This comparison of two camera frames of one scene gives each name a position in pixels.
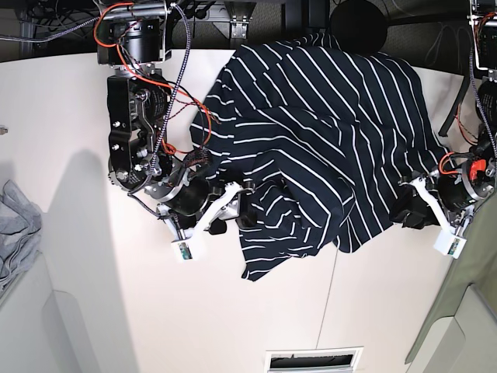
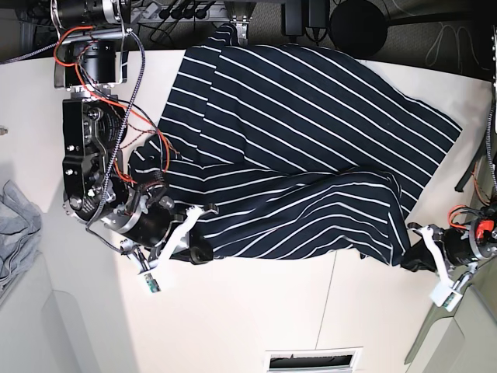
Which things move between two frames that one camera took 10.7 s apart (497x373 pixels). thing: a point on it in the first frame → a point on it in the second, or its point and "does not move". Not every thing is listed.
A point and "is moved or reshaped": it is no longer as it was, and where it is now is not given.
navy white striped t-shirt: [323, 140] is moved or reshaped
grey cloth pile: [21, 221] does not move
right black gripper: [474, 180] → [459, 245]
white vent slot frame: [326, 360] does not move
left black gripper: [187, 193] → [146, 219]
